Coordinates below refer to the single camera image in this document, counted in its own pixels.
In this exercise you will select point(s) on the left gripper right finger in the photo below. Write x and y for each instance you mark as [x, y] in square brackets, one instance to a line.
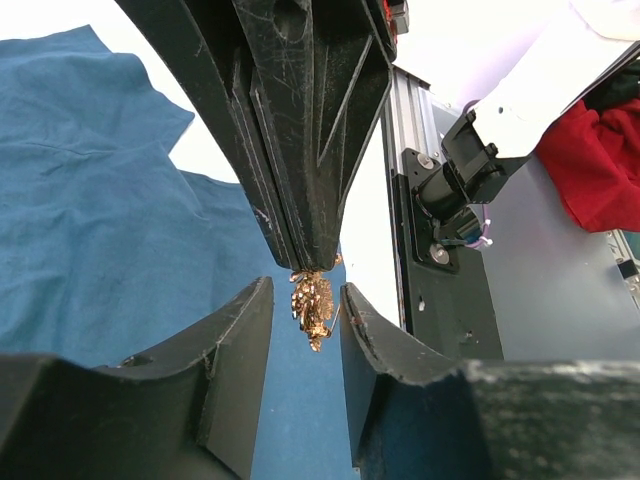
[413, 413]

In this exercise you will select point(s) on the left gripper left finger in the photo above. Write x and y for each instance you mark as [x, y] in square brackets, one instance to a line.
[186, 408]

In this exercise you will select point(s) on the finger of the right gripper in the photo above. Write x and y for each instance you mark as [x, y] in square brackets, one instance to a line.
[203, 45]

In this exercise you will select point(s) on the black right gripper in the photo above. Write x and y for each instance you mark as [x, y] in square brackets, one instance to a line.
[322, 71]

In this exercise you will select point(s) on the gold leaf brooch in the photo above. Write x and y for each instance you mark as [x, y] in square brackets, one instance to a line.
[313, 306]

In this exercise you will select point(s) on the blue t-shirt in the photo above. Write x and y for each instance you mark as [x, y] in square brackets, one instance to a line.
[108, 249]

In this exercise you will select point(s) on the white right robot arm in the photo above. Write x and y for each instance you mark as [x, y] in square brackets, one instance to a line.
[582, 44]

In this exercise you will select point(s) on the red cloth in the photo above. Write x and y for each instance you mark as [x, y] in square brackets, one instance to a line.
[592, 159]

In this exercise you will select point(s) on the aluminium frame rail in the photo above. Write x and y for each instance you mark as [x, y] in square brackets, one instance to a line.
[407, 121]

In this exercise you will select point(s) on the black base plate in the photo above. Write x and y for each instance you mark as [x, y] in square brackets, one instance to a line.
[444, 296]

